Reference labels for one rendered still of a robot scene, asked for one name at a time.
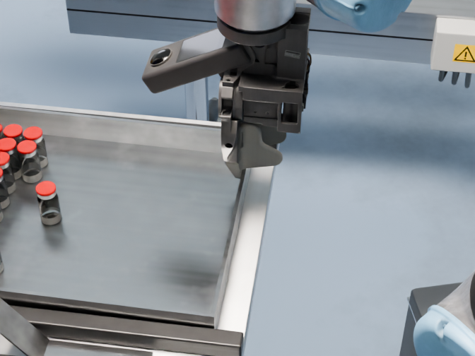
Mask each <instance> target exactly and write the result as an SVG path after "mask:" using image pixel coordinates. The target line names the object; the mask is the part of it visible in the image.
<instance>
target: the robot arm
mask: <svg viewBox="0 0 475 356"><path fill-rule="evenodd" d="M306 1H308V2H310V3H311V4H313V5H314V6H316V7H317V8H318V9H319V10H320V11H321V12H323V14H324V15H326V16H328V17H330V18H332V19H334V20H338V21H341V22H343V23H345V24H347V25H349V26H351V27H352V28H355V29H356V30H359V31H361V32H378V31H381V30H384V29H385V28H388V27H389V26H390V25H392V24H393V23H394V22H395V21H396V20H397V16H398V15H399V14H400V13H401V12H405V10H406V9H407V8H408V7H409V5H410V3H411V1H412V0H306ZM214 8H215V12H216V14H217V28H214V29H213V30H209V31H206V32H203V33H200V34H198V35H195V36H192V37H188V38H186V39H183V40H180V41H178V42H174V43H172V44H168V45H165V46H163V47H160V48H157V49H154V50H153V51H152V52H151V54H150V57H149V58H148V62H147V64H146V67H145V69H144V72H143V75H142V81H143V82H144V83H145V84H146V86H147V87H148V89H149V90H150V91H151V92H152V93H154V94H156V93H160V92H163V91H166V90H169V89H172V88H176V87H178V86H181V85H185V84H188V83H191V82H194V81H197V80H200V79H202V78H206V77H209V76H213V75H216V74H218V75H219V76H220V77H221V80H220V84H219V91H218V117H219V118H221V150H222V154H223V160H224V162H225V164H226V166H227V167H228V169H229V170H230V171H231V172H232V174H233V175H234V177H235V178H238V179H240V177H241V174H242V170H243V169H246V168H254V167H270V166H276V165H279V164H280V163H281V162H282V160H283V155H282V153H281V152H280V151H279V150H277V149H275V148H272V147H271V146H269V145H273V144H278V143H282V142H283V141H285V139H286V133H294V134H300V127H301V116H302V112H303V110H304V109H305V107H306V102H307V94H308V78H309V73H310V66H311V63H312V56H311V54H310V53H309V52H310V48H307V46H308V34H309V27H310V16H311V8H302V7H296V0H214ZM309 57H310V59H309ZM282 105H283V113H281V109H282ZM414 347H415V350H416V354H417V356H475V270H474V271H473V272H472V273H471V274H470V275H469V277H468V278H467V279H466V280H465V281H464V282H463V283H462V284H461V285H460V286H459V287H458V288H457V289H456V290H454V291H453V292H452V293H451V294H450V295H448V296H447V297H446V298H445V299H444V300H443V301H441V302H440V303H439V304H437V305H432V306H431V307H429V308H428V312H427V313H426V314H425V315H424V316H423V317H421V318H420V319H419V320H418V322H417V324H416V326H415V329H414Z"/></svg>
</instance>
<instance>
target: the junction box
mask: <svg viewBox="0 0 475 356"><path fill-rule="evenodd" d="M430 69H431V70H436V71H451V72H460V73H475V20H464V19H455V18H437V19H436V23H435V31H434V36H433V44H432V49H431V53H430Z"/></svg>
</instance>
